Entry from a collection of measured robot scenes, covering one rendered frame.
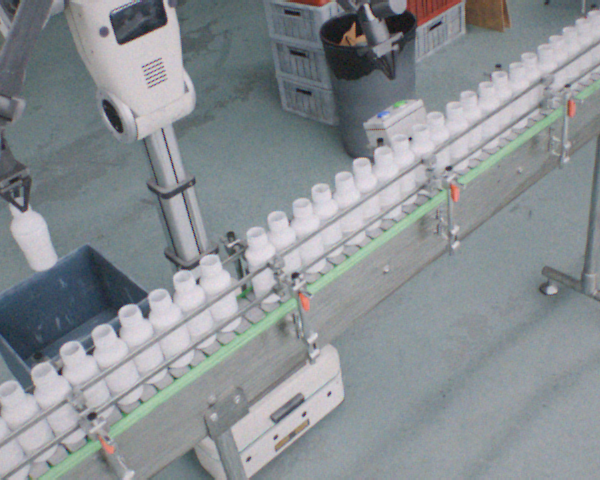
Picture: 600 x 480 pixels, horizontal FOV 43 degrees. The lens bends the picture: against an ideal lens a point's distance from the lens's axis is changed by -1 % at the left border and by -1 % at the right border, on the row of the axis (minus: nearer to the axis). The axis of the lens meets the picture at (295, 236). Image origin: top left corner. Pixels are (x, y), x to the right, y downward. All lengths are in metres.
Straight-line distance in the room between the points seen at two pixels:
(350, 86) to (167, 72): 1.73
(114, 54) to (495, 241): 1.91
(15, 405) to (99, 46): 0.88
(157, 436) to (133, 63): 0.88
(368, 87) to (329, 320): 2.00
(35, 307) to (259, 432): 0.80
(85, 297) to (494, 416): 1.35
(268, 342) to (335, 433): 1.06
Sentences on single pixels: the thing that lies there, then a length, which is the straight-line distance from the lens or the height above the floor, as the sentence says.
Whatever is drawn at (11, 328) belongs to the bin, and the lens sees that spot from 2.01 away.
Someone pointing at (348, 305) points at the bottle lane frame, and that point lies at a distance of 1.71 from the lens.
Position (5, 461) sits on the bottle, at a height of 1.07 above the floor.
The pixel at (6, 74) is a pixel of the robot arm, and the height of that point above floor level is 1.53.
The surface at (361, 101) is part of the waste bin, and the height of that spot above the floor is 0.36.
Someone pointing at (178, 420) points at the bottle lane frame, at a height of 0.91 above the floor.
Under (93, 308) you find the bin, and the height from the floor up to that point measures 0.76.
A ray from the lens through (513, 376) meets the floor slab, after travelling 2.73.
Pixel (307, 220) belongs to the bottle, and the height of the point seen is 1.13.
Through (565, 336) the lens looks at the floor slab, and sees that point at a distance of 2.88.
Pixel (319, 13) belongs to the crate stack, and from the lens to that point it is 3.85.
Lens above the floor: 2.05
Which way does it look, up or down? 37 degrees down
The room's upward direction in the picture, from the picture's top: 11 degrees counter-clockwise
